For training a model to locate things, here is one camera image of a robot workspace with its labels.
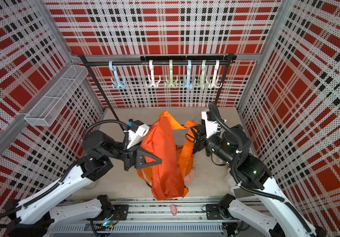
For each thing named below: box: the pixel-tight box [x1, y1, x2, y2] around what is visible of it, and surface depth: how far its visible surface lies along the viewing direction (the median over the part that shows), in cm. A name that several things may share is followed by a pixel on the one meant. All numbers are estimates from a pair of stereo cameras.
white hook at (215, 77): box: [205, 59, 223, 89], surface depth 67 cm
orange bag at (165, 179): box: [136, 111, 197, 200], surface depth 45 cm
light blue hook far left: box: [108, 60, 127, 90], surface depth 68 cm
